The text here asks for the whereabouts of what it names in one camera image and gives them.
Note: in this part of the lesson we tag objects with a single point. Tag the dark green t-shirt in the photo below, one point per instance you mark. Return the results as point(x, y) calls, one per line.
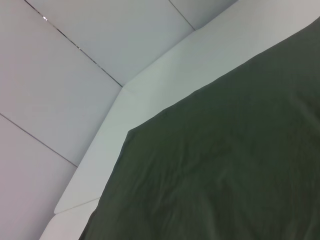
point(225, 150)

